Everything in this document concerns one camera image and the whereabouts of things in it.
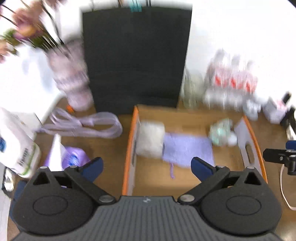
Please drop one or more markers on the right water bottle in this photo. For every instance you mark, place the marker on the right water bottle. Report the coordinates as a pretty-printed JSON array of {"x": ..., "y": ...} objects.
[{"x": 248, "y": 82}]

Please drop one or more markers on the orange cardboard box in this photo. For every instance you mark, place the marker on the orange cardboard box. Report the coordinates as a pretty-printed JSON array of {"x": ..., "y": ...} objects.
[{"x": 151, "y": 177}]

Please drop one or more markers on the purple tissue pack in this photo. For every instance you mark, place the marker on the purple tissue pack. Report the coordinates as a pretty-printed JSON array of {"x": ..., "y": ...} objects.
[{"x": 61, "y": 157}]

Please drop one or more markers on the purple patterned vase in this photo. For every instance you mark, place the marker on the purple patterned vase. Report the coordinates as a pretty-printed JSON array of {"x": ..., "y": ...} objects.
[{"x": 70, "y": 73}]

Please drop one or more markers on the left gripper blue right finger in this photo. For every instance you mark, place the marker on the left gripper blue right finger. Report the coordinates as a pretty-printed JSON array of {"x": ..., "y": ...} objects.
[{"x": 201, "y": 169}]

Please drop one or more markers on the white detergent jug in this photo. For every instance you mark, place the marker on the white detergent jug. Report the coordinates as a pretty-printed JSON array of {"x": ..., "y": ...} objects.
[{"x": 18, "y": 151}]

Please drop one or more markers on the white astronaut speaker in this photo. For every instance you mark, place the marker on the white astronaut speaker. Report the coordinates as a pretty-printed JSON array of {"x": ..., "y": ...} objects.
[{"x": 251, "y": 108}]

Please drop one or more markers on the water bottle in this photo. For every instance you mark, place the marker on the water bottle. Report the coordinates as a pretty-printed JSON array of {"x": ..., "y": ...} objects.
[
  {"x": 210, "y": 78},
  {"x": 232, "y": 94},
  {"x": 248, "y": 82}
]

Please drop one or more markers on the left water bottle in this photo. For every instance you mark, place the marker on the left water bottle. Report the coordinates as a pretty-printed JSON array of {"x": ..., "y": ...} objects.
[{"x": 210, "y": 78}]

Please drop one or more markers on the floral tin box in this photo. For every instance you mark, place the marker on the floral tin box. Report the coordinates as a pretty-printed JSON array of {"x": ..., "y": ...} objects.
[{"x": 275, "y": 110}]

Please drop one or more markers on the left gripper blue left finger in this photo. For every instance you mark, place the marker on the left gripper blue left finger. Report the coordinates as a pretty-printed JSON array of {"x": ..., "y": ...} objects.
[{"x": 92, "y": 169}]

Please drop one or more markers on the iridescent plastic wrapper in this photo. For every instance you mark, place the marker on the iridescent plastic wrapper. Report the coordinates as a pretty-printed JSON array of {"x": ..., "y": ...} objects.
[{"x": 221, "y": 133}]

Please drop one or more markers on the clear glass cup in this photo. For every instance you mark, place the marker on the clear glass cup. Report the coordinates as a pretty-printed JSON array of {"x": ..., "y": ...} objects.
[{"x": 192, "y": 89}]

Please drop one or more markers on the black paper bag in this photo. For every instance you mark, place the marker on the black paper bag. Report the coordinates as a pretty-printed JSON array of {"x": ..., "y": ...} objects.
[{"x": 135, "y": 57}]

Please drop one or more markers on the dried pink flowers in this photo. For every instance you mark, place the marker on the dried pink flowers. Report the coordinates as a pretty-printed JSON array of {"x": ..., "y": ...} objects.
[{"x": 29, "y": 28}]

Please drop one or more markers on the black device at right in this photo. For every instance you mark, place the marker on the black device at right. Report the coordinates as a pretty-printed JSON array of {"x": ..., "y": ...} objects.
[{"x": 288, "y": 121}]

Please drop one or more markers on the lilac knitted cloth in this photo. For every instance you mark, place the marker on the lilac knitted cloth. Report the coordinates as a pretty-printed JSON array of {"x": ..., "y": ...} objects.
[{"x": 180, "y": 149}]

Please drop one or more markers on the middle water bottle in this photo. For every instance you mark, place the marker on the middle water bottle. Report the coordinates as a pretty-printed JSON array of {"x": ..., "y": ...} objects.
[{"x": 232, "y": 94}]

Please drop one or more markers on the white crumpled tissue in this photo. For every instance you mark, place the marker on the white crumpled tissue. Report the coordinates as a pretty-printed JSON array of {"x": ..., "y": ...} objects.
[{"x": 150, "y": 139}]

